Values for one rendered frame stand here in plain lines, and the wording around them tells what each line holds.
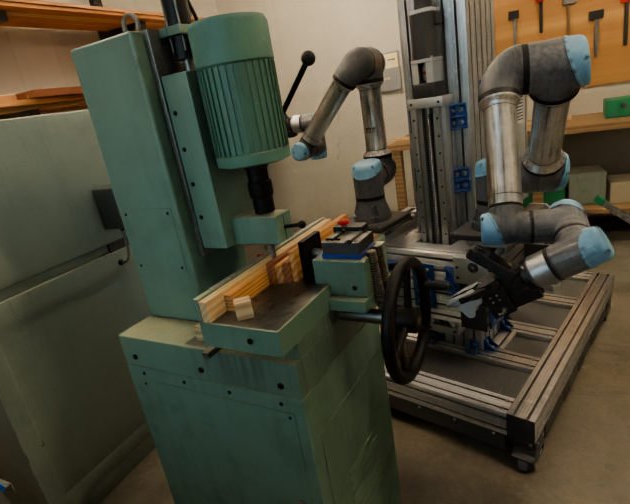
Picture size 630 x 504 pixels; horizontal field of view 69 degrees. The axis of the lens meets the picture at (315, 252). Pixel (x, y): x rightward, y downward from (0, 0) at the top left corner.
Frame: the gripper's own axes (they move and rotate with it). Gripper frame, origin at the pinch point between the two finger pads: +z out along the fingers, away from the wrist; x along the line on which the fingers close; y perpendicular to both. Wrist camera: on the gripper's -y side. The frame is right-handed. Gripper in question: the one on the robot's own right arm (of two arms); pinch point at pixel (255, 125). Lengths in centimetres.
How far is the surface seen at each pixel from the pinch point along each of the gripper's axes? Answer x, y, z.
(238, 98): -95, -24, -63
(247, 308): -115, 16, -65
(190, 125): -95, -20, -48
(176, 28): -89, -40, -48
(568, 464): -56, 117, -126
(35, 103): -9, -30, 130
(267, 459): -121, 57, -60
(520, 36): 243, 8, -95
